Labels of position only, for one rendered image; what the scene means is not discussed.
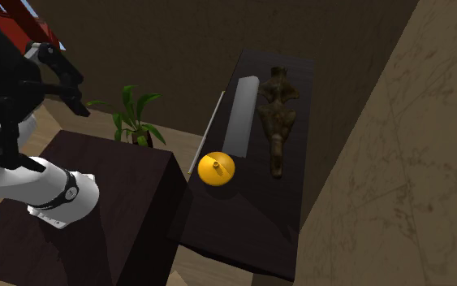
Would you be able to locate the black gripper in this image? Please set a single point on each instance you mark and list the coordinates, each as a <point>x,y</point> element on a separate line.
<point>2,75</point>

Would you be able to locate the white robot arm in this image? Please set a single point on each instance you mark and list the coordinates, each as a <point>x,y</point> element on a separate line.
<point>34,183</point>

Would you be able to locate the green potted plant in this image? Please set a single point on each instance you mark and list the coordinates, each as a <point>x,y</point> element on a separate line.
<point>133,119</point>

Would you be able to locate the thin white stick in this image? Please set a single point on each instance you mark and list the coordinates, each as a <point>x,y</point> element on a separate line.
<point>206,132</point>

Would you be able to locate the yellow round knobbed object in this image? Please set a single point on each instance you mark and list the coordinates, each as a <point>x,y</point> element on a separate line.
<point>216,176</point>

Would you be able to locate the grey rectangular box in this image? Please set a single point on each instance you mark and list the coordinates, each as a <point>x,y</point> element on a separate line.
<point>240,115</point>

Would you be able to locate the dark wooden table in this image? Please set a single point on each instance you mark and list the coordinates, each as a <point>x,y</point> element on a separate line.
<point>248,210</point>

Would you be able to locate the brown figure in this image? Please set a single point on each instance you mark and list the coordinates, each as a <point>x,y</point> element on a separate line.
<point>277,119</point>

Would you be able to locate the red metal frame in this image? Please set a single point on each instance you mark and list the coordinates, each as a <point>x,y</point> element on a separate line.
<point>18,19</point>

